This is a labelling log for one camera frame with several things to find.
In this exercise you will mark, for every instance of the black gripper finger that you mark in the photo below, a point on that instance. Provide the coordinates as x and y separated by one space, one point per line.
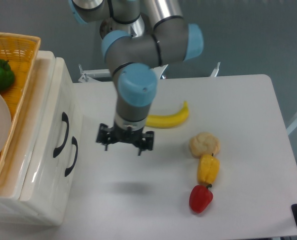
106 136
145 142

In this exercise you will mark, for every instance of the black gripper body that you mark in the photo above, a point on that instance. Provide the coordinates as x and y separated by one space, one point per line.
128 132

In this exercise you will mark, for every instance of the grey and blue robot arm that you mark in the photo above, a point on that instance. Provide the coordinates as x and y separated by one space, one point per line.
132 57

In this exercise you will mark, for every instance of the white plastic drawer cabinet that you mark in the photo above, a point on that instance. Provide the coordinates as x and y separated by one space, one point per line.
19 154

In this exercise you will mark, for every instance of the yellow toy banana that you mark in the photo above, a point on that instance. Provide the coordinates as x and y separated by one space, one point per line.
169 121

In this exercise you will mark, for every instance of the round beige bread toy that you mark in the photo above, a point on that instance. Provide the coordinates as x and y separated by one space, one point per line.
204 143

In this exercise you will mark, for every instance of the yellow toy bell pepper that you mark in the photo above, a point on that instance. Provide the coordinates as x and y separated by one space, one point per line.
208 169

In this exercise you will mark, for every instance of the red toy bell pepper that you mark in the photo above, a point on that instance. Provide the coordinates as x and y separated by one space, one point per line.
200 197

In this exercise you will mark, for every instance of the green toy bell pepper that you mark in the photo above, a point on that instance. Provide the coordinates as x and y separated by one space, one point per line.
7 76

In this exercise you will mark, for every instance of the orange woven plastic basket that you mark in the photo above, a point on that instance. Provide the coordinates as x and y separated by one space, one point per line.
21 50

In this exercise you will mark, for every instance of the black lower drawer handle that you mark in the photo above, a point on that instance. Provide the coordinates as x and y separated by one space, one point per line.
73 156

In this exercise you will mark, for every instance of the black drawer handle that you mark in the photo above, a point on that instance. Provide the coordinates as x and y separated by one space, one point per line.
73 156
63 135

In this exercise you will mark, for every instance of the black top drawer handle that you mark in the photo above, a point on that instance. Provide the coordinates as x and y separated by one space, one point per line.
63 135

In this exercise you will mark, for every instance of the white table clamp bracket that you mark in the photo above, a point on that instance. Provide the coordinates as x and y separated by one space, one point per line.
216 70

